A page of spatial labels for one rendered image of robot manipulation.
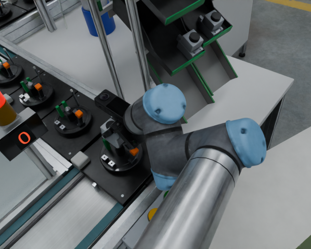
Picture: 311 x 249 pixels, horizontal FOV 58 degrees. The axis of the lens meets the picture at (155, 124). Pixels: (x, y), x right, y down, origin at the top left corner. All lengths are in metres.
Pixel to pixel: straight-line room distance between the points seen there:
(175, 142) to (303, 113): 1.98
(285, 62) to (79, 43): 1.86
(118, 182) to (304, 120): 1.75
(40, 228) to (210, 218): 0.70
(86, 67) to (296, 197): 1.09
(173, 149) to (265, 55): 2.46
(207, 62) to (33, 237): 0.80
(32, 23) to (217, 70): 1.24
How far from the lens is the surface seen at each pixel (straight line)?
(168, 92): 0.51
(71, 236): 0.92
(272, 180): 1.01
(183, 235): 0.32
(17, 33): 1.92
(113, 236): 0.84
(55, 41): 1.80
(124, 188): 0.87
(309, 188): 1.02
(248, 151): 0.42
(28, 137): 0.79
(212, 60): 1.07
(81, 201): 0.95
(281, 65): 2.80
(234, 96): 1.23
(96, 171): 0.92
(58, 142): 1.05
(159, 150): 0.51
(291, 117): 2.37
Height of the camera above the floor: 1.72
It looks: 49 degrees down
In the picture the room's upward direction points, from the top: 12 degrees counter-clockwise
